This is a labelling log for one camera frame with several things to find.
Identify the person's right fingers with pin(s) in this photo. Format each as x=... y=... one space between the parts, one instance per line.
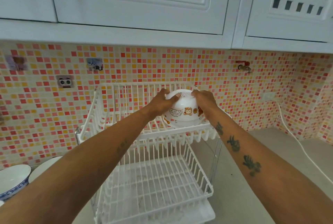
x=197 y=93

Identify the person's right forearm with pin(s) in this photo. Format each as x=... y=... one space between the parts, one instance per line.
x=262 y=169

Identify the wall socket with cartoon sticker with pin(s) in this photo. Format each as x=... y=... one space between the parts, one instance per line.
x=65 y=82

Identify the person's left thumb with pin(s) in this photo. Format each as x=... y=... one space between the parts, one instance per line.
x=173 y=99

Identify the plain white bowl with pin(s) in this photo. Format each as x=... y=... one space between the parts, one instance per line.
x=43 y=168

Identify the blue picture adhesive wall hook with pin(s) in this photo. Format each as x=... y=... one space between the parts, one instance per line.
x=94 y=65

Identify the white wall cabinet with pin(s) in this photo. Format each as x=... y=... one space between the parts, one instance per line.
x=166 y=5

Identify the white drip tray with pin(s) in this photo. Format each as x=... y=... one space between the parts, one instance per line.
x=166 y=214

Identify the blue patterned white bowl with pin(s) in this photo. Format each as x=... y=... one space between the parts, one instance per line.
x=11 y=181

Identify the white cartoon print bowl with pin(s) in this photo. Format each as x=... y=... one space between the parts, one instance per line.
x=183 y=113

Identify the purple picture adhesive wall hook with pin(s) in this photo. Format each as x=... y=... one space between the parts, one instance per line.
x=17 y=62

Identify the person's left forearm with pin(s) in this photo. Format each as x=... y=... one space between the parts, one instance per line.
x=78 y=164

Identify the person's left hand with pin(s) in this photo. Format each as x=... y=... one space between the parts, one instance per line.
x=161 y=102

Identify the person's right hand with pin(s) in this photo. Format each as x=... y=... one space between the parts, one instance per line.
x=205 y=100

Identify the white wall socket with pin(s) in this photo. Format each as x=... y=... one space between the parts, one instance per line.
x=268 y=95

